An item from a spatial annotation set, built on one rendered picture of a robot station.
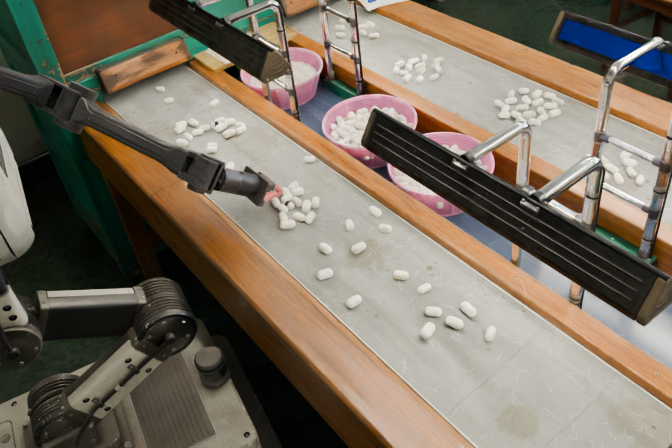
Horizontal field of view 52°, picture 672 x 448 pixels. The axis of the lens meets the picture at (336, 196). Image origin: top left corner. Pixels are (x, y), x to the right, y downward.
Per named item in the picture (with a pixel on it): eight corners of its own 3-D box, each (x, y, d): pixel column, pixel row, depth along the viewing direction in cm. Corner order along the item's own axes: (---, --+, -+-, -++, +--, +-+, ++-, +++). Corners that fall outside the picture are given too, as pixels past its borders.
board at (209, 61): (215, 73, 223) (214, 70, 222) (193, 58, 233) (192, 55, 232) (297, 36, 237) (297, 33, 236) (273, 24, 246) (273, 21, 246)
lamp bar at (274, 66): (265, 85, 158) (259, 57, 154) (148, 10, 199) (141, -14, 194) (293, 72, 162) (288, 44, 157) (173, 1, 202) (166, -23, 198)
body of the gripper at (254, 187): (251, 166, 170) (228, 160, 165) (274, 184, 164) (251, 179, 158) (241, 189, 172) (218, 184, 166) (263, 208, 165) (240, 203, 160)
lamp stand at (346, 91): (363, 111, 213) (349, -30, 184) (324, 88, 226) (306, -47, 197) (409, 87, 220) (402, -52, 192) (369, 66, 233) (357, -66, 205)
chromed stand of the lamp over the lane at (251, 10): (255, 167, 196) (222, 22, 168) (220, 139, 209) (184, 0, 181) (309, 139, 204) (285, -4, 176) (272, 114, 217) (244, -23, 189)
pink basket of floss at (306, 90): (317, 115, 213) (313, 89, 207) (236, 115, 219) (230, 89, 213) (332, 72, 233) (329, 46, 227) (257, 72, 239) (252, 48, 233)
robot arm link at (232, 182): (217, 193, 156) (225, 170, 156) (201, 183, 161) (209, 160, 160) (240, 198, 162) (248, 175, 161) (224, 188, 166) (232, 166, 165)
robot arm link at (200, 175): (46, 120, 162) (65, 78, 162) (61, 124, 168) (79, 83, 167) (196, 197, 152) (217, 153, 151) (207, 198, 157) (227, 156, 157)
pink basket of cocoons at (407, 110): (391, 185, 183) (389, 157, 177) (308, 162, 195) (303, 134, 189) (434, 132, 200) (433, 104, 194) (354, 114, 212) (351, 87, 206)
